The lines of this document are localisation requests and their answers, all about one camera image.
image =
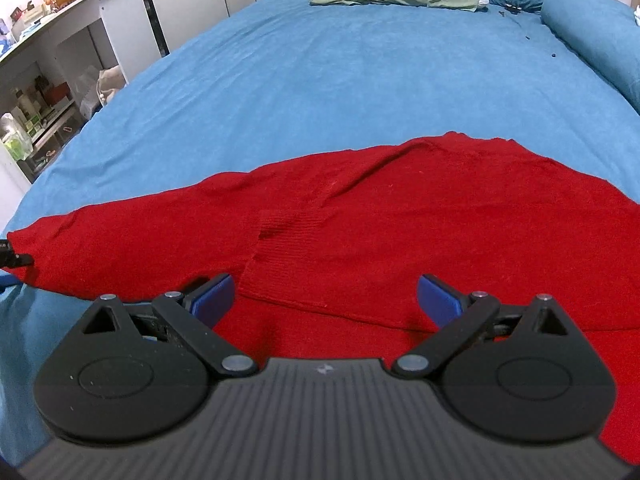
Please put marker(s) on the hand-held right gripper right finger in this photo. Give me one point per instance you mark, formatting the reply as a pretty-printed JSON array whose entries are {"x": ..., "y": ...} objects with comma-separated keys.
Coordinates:
[{"x": 440, "y": 300}]

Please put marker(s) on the red box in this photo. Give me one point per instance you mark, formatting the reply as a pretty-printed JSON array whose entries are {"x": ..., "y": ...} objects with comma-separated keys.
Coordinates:
[{"x": 56, "y": 94}]

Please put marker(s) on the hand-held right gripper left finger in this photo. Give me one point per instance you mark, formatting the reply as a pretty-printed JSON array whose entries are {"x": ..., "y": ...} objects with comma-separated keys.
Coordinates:
[{"x": 214, "y": 300}]

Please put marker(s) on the green packets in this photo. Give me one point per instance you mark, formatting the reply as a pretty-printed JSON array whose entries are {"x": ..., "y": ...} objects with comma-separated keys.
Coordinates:
[{"x": 15, "y": 145}]

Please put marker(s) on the red knit sweater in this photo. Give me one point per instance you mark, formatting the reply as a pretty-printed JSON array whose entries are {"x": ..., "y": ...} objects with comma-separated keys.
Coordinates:
[{"x": 410, "y": 240}]

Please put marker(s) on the blue rolled duvet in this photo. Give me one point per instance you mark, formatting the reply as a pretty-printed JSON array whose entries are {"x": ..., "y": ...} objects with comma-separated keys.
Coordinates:
[{"x": 595, "y": 35}]

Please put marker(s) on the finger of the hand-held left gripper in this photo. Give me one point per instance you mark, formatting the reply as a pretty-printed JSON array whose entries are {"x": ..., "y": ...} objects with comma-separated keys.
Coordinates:
[{"x": 14, "y": 258}]

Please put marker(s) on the blue bed sheet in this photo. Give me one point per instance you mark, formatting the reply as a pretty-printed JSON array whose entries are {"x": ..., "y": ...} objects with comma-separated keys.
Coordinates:
[{"x": 310, "y": 75}]

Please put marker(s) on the grey desk shelf unit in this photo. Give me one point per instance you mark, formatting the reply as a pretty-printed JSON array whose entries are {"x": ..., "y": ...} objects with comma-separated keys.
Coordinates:
[{"x": 60, "y": 65}]

